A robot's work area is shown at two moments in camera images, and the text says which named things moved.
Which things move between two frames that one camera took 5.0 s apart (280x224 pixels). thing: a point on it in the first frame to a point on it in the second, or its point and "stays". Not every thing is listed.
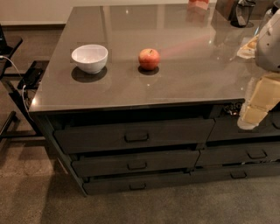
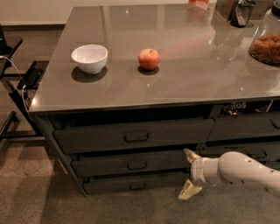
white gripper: (269, 48) to (197, 171)
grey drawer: (239, 153) stays
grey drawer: (108, 185) stays
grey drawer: (228, 127) stays
